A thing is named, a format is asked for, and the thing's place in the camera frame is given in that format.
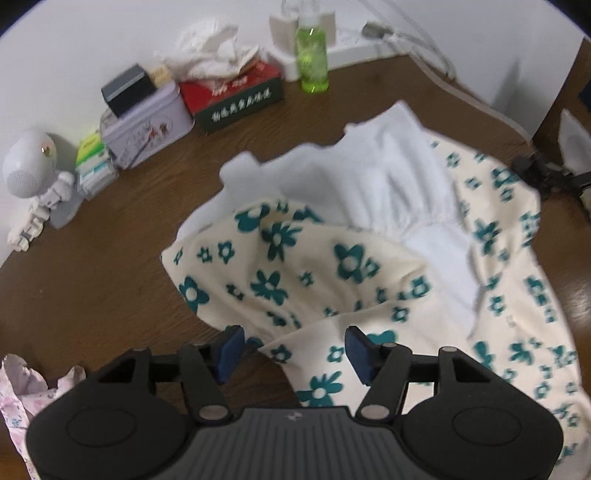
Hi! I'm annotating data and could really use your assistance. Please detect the white robot speaker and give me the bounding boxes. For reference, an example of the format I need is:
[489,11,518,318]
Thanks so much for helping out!
[2,129,76,252]

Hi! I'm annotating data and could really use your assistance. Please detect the green spray bottle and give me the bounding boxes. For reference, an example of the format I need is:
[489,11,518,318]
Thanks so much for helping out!
[295,1,329,94]

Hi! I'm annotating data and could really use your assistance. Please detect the small black box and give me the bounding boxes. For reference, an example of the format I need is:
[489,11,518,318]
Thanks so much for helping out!
[101,64,156,118]

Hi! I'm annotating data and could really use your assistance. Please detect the pink floral garment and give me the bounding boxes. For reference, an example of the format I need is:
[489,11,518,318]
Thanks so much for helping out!
[1,354,86,479]

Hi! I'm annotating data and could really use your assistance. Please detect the white floral tin box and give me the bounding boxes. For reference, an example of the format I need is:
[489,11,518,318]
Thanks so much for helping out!
[99,81,194,170]

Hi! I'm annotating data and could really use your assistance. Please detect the white power strip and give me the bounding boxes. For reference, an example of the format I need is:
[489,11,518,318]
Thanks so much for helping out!
[263,24,405,82]

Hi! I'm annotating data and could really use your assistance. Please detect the red green tissue box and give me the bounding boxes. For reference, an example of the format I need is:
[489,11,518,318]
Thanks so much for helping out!
[154,19,286,136]

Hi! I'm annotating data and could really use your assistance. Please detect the green white tissue packs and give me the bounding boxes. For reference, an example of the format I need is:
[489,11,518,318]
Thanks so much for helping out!
[75,131,118,200]

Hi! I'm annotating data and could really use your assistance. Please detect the white charger adapter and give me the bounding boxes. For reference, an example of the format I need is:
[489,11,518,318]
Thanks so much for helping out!
[269,11,337,55]

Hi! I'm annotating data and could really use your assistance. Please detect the cream green floral garment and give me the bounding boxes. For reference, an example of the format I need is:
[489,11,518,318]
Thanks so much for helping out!
[160,101,583,480]

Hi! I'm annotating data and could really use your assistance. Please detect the white charging cable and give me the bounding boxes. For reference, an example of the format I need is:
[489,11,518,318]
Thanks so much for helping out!
[280,0,459,80]

